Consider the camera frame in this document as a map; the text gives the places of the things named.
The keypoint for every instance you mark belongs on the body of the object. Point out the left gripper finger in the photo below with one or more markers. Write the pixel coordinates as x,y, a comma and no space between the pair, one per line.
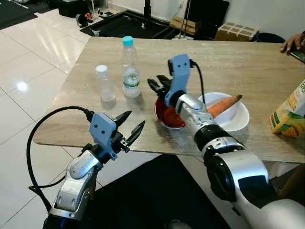
123,118
136,132

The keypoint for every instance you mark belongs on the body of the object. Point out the red and white bowl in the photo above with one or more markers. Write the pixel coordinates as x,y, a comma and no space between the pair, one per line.
164,117

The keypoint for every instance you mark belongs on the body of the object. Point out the red tomato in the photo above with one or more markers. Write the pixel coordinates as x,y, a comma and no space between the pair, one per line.
172,119

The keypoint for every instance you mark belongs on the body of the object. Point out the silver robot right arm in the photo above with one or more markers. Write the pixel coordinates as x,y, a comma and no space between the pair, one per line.
238,176

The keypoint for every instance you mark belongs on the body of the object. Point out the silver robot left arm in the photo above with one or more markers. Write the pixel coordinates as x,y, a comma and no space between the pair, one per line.
78,176

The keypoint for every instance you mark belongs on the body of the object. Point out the person bare hand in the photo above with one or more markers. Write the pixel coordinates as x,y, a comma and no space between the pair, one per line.
294,43

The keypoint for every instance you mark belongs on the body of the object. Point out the tall blue-capped water bottle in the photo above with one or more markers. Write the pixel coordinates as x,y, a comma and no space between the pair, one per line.
131,71

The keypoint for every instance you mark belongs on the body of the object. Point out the small white-capped clear bottle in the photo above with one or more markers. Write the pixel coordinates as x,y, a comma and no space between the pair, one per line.
105,86

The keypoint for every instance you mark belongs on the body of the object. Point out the plain cardboard box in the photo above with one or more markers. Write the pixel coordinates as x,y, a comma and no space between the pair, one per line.
183,25

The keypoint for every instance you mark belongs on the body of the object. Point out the orange carrot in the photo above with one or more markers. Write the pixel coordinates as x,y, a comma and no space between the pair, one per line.
224,106

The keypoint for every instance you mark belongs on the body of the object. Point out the black mat under stand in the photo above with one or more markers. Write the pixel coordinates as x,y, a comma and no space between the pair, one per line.
128,26

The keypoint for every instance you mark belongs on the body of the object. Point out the black stand pole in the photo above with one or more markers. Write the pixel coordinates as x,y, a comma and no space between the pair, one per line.
147,9

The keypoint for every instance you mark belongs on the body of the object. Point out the black cabinet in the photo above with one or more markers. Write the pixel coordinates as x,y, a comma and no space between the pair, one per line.
207,16

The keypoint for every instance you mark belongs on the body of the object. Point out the cardboard box with white strips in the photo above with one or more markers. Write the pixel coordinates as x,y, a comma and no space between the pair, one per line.
236,32

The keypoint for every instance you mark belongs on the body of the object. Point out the grey robot right leg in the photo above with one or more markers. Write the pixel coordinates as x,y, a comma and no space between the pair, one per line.
176,224

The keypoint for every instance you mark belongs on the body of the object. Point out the dark blue bin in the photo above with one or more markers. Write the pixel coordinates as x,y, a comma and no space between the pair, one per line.
269,37

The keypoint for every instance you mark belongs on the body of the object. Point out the yellow green juice carton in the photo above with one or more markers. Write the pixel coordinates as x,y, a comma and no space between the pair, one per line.
288,117

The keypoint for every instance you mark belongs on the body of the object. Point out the wooden table leg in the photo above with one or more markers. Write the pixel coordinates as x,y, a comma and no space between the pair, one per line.
291,181

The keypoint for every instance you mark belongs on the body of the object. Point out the dark floor mat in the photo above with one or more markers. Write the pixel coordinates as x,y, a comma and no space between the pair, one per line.
14,12

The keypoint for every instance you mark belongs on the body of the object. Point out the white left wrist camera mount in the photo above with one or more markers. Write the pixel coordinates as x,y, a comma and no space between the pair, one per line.
102,128

